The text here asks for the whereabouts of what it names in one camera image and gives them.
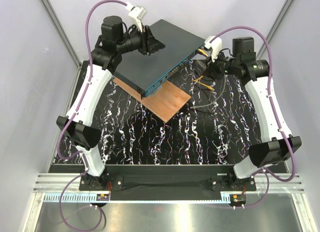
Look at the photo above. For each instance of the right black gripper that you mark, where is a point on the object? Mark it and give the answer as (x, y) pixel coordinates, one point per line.
(211, 69)

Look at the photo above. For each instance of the slotted cable duct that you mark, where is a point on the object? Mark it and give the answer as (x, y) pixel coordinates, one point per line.
(115, 197)

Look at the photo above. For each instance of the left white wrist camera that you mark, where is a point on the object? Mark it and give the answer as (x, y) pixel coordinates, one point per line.
(136, 13)

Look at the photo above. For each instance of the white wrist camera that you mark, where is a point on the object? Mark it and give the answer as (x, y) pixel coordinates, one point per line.
(213, 44)
(136, 13)

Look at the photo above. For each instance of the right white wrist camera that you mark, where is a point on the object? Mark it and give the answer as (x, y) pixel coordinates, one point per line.
(213, 44)

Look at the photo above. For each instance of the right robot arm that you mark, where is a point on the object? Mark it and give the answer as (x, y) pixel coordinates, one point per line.
(277, 141)

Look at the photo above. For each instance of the wooden base board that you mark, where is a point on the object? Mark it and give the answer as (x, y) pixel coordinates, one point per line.
(164, 103)

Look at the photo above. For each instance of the dark grey network switch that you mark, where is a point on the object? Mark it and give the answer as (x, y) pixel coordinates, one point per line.
(146, 73)

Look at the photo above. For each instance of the black marble pattern mat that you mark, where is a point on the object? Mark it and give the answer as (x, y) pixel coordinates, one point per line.
(216, 126)

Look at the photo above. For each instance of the aluminium rail profile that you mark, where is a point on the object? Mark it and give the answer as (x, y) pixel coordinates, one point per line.
(55, 182)

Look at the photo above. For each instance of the left aluminium frame post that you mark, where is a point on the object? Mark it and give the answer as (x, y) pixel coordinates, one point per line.
(60, 31)

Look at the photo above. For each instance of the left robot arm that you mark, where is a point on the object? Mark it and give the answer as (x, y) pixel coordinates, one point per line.
(77, 136)

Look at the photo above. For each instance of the aluminium frame post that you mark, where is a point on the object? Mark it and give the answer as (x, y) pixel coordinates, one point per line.
(60, 31)
(275, 27)

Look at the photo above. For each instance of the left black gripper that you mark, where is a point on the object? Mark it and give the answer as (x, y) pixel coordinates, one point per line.
(150, 44)

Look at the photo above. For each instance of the right aluminium frame post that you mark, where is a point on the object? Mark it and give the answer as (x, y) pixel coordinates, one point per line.
(275, 27)

